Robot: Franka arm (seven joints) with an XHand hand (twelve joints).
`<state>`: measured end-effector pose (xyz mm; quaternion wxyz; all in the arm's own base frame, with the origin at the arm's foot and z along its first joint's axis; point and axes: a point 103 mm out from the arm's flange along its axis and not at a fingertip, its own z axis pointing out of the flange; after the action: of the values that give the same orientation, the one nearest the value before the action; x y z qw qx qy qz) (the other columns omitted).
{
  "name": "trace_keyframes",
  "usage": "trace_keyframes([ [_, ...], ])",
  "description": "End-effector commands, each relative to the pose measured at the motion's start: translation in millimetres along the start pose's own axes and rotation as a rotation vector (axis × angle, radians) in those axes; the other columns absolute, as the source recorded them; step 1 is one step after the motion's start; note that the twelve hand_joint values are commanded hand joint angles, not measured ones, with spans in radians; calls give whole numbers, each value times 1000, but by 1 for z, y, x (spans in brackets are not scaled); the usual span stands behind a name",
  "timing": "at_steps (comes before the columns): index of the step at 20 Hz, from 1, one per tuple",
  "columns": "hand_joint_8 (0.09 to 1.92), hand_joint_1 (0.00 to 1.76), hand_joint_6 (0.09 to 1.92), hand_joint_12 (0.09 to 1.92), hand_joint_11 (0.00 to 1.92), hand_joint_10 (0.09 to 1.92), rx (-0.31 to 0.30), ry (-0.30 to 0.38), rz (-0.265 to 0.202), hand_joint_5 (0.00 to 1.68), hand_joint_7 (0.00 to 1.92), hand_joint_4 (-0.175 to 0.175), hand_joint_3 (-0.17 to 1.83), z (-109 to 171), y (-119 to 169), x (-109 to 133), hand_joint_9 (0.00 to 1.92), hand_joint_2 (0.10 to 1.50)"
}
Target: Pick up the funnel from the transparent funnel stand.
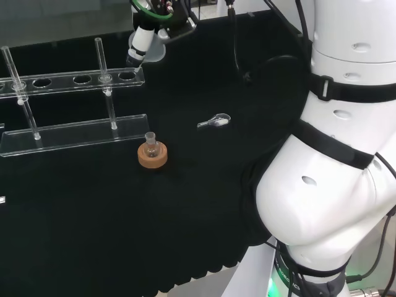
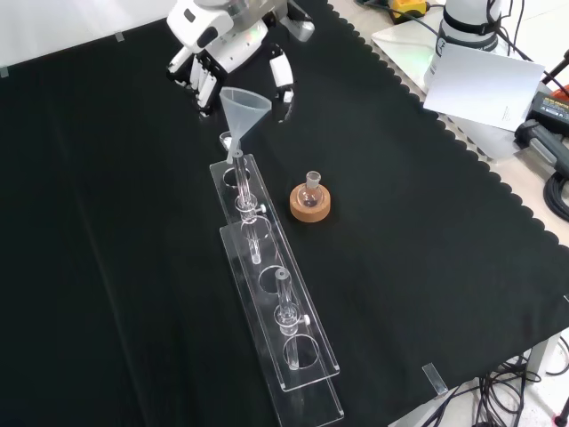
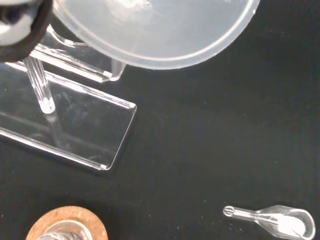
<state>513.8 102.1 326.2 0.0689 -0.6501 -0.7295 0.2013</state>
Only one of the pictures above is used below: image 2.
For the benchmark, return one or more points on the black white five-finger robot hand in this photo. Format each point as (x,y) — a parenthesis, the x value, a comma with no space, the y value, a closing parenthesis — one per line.
(231,44)

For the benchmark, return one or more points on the translucent plastic funnel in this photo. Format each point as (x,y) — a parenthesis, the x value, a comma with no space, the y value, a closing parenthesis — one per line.
(244,111)

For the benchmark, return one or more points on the glass weighing funnel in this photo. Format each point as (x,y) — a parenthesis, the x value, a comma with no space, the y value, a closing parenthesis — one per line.
(225,141)

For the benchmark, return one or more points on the clear acrylic funnel stand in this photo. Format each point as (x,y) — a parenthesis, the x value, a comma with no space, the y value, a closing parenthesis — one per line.
(306,356)

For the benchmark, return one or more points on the grey tape strip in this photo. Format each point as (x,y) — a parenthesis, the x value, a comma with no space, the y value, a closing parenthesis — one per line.
(434,378)
(119,36)
(3,72)

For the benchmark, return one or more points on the small glass round-bottom flask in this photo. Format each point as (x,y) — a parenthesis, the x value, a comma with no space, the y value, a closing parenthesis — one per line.
(310,198)

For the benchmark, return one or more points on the yellow stop button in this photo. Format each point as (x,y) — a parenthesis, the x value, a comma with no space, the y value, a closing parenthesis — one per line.
(409,6)

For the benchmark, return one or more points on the black bench cloth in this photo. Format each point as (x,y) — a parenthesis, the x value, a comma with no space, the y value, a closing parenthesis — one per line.
(133,222)

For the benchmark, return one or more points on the black grey power plug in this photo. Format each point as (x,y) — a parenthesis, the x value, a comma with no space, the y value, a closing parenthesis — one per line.
(533,133)

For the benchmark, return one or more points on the black tripod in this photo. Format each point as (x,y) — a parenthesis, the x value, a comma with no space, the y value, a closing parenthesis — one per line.
(555,71)

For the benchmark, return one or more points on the black power adapter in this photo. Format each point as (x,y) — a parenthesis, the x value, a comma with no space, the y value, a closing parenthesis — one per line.
(551,107)

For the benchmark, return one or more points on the grey table leg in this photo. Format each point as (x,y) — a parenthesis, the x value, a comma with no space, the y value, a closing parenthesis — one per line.
(544,356)

